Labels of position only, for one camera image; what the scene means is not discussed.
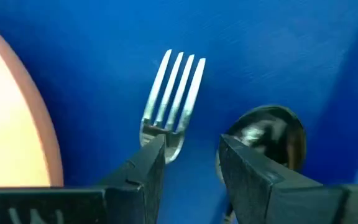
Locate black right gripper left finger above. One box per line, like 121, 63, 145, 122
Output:
0, 133, 167, 224

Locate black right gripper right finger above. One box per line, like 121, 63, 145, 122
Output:
218, 133, 358, 224

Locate spoon with teal handle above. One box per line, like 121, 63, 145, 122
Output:
215, 105, 307, 224

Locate fork with orange handle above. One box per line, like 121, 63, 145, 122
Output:
139, 49, 207, 165

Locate blue plastic tray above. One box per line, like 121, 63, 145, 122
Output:
0, 0, 358, 224

